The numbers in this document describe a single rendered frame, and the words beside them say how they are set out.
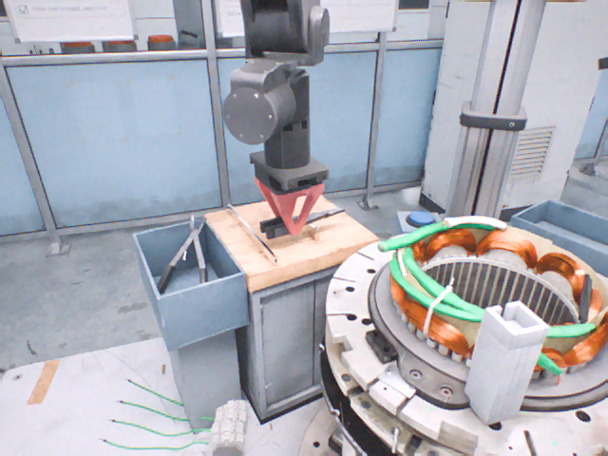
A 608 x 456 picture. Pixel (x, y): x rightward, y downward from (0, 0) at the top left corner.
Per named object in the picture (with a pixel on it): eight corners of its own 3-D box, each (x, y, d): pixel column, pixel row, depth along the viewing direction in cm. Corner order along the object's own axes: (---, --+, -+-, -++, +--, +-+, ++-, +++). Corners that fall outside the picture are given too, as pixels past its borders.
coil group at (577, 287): (575, 313, 42) (589, 277, 40) (525, 277, 47) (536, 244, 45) (588, 309, 42) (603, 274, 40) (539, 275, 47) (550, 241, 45)
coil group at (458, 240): (428, 271, 48) (434, 237, 46) (420, 262, 49) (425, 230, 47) (475, 260, 50) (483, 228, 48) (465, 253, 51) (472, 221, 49)
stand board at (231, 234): (250, 293, 54) (249, 277, 53) (204, 227, 69) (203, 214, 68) (378, 252, 63) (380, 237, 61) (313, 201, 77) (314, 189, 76)
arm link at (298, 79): (315, 61, 50) (270, 59, 52) (294, 71, 45) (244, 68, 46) (315, 121, 54) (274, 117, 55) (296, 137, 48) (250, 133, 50)
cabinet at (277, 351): (261, 426, 68) (252, 292, 55) (221, 349, 82) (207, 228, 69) (364, 379, 76) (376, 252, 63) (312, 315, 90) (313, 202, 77)
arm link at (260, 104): (331, 5, 46) (256, 3, 48) (292, 12, 37) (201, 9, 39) (327, 119, 52) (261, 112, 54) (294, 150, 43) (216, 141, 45)
